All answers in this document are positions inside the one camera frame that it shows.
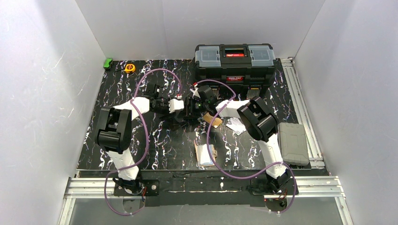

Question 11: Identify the orange credit card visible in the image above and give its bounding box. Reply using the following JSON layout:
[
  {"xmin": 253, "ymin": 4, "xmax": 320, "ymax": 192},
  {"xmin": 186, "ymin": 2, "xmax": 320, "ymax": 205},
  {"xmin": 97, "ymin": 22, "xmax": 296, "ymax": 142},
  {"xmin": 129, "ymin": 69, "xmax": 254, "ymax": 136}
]
[{"xmin": 202, "ymin": 113, "xmax": 222, "ymax": 128}]

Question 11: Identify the white credit card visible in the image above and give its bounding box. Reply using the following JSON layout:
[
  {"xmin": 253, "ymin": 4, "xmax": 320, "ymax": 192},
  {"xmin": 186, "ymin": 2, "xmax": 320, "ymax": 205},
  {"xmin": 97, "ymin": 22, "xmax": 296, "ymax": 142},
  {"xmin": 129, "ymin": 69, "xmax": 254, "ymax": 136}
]
[{"xmin": 226, "ymin": 117, "xmax": 246, "ymax": 135}]

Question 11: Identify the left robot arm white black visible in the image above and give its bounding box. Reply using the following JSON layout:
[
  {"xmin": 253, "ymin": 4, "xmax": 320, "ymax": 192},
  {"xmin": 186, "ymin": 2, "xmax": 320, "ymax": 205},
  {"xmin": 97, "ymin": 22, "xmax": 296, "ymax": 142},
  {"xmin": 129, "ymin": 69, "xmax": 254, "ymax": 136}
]
[{"xmin": 95, "ymin": 83, "xmax": 184, "ymax": 194}]

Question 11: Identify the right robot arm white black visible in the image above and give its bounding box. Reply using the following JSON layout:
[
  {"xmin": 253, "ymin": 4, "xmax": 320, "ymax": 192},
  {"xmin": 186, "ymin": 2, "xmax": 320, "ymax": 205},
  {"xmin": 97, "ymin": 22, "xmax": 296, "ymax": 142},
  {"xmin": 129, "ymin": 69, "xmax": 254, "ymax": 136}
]
[{"xmin": 191, "ymin": 83, "xmax": 290, "ymax": 192}]

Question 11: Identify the yellow tape measure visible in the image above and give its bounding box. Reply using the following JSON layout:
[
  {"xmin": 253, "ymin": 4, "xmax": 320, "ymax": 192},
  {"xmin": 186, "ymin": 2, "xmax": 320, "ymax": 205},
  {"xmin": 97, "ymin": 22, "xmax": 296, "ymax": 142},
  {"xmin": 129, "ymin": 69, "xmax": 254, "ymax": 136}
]
[{"xmin": 124, "ymin": 64, "xmax": 136, "ymax": 74}]

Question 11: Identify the black toolbox with red label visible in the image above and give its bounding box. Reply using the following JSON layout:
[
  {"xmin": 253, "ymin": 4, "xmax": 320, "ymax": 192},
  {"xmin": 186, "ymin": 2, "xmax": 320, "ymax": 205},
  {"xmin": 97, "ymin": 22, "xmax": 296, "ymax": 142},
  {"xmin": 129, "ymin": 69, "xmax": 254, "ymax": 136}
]
[{"xmin": 194, "ymin": 44, "xmax": 281, "ymax": 98}]

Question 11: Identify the green small object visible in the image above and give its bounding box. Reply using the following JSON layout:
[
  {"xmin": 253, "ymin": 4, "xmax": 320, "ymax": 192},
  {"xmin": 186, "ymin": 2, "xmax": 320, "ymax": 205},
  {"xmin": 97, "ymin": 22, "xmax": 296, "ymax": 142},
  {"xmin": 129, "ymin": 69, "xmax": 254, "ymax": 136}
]
[{"xmin": 103, "ymin": 58, "xmax": 113, "ymax": 70}]

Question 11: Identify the grey rectangular box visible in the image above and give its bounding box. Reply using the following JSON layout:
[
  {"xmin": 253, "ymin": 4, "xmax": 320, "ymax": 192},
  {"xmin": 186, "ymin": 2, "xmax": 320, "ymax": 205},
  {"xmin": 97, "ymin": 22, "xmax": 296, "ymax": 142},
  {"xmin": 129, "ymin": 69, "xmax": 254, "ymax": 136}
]
[{"xmin": 278, "ymin": 122, "xmax": 310, "ymax": 166}]

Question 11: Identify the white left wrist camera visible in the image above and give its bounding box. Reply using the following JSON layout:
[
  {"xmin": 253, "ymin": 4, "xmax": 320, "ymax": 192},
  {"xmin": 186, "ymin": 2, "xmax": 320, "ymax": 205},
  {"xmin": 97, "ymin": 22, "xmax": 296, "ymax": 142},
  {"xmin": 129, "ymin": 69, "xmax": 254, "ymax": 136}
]
[{"xmin": 168, "ymin": 95, "xmax": 184, "ymax": 113}]

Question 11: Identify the aluminium frame rail right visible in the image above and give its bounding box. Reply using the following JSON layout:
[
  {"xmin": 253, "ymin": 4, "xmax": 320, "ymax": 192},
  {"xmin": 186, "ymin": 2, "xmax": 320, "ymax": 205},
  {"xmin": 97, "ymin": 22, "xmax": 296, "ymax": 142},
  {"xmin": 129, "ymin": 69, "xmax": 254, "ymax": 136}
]
[{"xmin": 281, "ymin": 58, "xmax": 325, "ymax": 169}]

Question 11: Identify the aluminium frame rail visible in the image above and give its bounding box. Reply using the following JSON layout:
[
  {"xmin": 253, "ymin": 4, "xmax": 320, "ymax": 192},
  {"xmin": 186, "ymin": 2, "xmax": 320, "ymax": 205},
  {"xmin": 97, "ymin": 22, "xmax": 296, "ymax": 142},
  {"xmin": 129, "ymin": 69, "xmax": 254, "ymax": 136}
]
[
  {"xmin": 281, "ymin": 58, "xmax": 325, "ymax": 169},
  {"xmin": 58, "ymin": 175, "xmax": 353, "ymax": 225}
]

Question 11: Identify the aluminium frame rail front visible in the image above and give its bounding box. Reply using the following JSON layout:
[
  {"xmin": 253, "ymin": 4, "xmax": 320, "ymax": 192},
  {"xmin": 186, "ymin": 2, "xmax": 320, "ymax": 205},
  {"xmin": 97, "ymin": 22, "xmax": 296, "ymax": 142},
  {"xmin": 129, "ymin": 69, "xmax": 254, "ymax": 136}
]
[{"xmin": 58, "ymin": 175, "xmax": 353, "ymax": 225}]

